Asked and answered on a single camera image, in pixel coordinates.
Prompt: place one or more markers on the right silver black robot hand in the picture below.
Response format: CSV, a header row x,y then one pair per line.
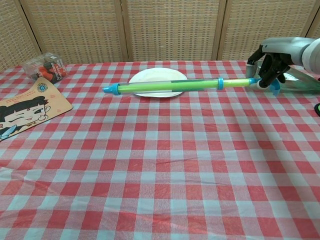
x,y
280,50

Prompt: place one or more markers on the green blue water pump toy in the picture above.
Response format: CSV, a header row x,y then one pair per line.
x,y
160,86

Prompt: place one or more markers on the woven bamboo screen panel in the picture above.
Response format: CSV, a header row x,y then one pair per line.
x,y
15,35
77,30
270,20
172,30

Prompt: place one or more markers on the white paper plate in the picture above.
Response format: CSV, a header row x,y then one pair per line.
x,y
157,75

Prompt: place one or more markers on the red white checkered tablecloth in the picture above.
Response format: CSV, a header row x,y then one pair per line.
x,y
155,162

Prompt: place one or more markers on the clear box with capsules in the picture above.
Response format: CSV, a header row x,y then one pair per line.
x,y
47,67

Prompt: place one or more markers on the cartoon girl mouse pad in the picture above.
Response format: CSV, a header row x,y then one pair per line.
x,y
27,110

